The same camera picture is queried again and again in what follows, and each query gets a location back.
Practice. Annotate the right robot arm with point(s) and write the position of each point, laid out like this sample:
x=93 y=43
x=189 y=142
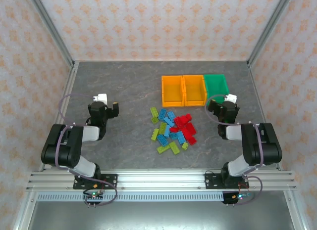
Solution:
x=262 y=151

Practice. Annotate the red lego brick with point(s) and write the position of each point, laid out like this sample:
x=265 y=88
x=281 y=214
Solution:
x=185 y=133
x=192 y=140
x=178 y=121
x=174 y=129
x=191 y=129
x=187 y=117

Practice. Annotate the orange plastic bin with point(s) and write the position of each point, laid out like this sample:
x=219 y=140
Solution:
x=195 y=91
x=172 y=91

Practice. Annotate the small blue lego brick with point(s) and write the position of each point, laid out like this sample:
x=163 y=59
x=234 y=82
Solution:
x=174 y=135

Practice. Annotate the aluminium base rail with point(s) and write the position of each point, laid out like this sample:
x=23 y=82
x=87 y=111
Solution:
x=161 y=180

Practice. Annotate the small lime green lego brick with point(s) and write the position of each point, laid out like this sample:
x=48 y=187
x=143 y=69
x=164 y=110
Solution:
x=154 y=120
x=185 y=146

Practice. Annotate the black controller board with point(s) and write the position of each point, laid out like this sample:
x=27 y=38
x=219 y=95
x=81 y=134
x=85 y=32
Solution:
x=230 y=199
x=95 y=198

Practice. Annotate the green plastic bin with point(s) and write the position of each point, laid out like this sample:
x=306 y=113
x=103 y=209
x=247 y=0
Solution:
x=215 y=84

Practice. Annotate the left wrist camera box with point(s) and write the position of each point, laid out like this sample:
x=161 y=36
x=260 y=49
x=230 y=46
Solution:
x=102 y=98

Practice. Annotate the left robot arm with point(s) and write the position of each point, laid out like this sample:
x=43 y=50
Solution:
x=62 y=151

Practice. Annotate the aluminium side rail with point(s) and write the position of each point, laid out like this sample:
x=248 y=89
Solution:
x=73 y=71
x=252 y=76

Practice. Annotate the grey metal panel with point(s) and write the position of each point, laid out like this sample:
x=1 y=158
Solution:
x=158 y=217

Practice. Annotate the aluminium frame post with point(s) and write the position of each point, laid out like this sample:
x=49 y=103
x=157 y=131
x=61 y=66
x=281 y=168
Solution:
x=53 y=29
x=270 y=29

